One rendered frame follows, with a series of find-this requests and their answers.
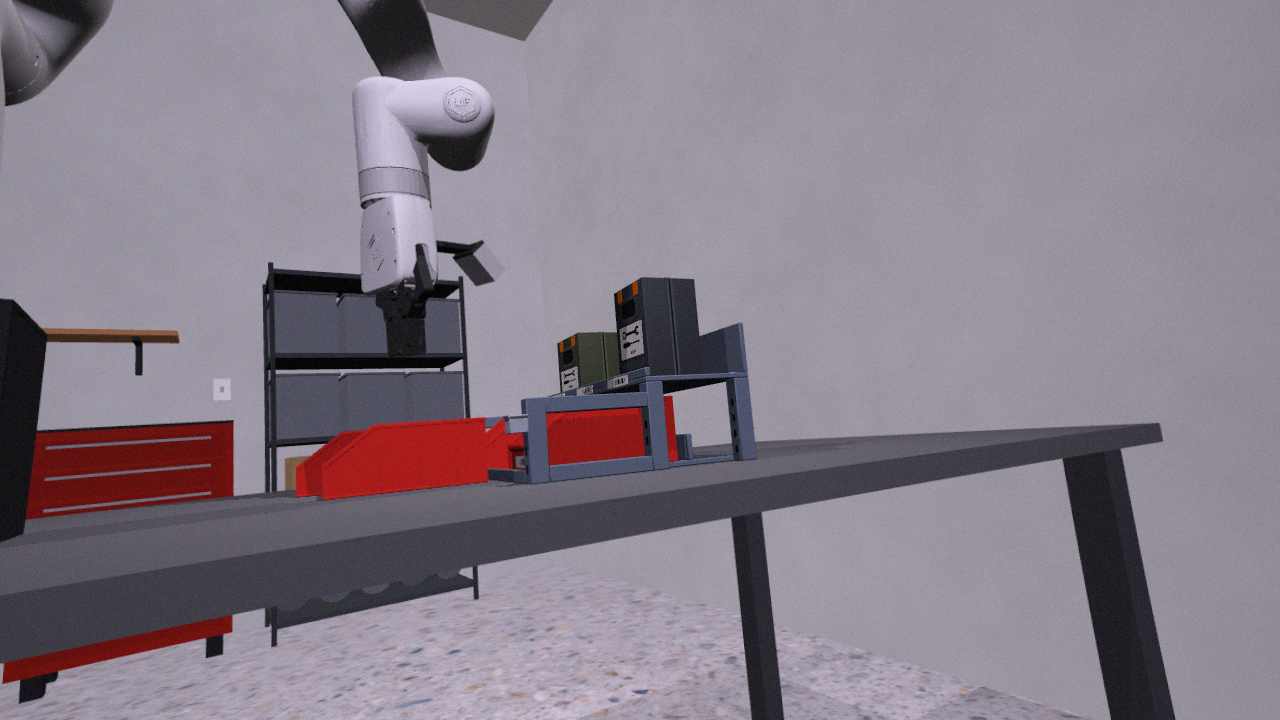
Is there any red bin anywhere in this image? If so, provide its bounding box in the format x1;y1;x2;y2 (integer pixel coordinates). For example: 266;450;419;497
323;416;488;500
486;419;518;469
508;396;678;470
296;430;365;498

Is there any dark grey tool case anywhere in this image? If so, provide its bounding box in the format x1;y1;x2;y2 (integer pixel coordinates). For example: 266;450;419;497
614;277;703;375

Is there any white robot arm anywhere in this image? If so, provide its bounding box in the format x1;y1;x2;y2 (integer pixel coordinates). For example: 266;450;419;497
0;0;506;286

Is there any dark green tool case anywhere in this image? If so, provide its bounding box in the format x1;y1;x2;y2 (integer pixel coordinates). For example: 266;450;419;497
557;332;620;392

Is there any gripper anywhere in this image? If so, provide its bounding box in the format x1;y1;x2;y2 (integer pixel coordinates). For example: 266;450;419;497
360;193;438;357

